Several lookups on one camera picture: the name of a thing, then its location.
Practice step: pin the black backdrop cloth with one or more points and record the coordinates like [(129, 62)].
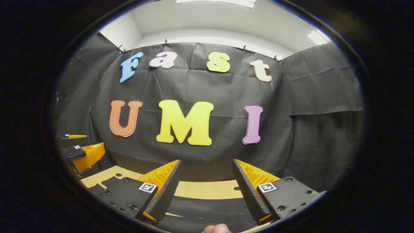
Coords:
[(226, 90)]

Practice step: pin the dark grey jeans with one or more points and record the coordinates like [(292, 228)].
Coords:
[(210, 210)]

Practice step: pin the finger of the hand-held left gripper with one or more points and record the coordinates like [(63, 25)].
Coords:
[(77, 136), (92, 155)]

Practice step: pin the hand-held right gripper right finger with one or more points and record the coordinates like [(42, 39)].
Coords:
[(250, 194)]

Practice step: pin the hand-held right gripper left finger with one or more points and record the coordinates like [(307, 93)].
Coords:
[(165, 194)]

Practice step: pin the white ceiling light panel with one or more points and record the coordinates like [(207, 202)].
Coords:
[(216, 2), (317, 38)]

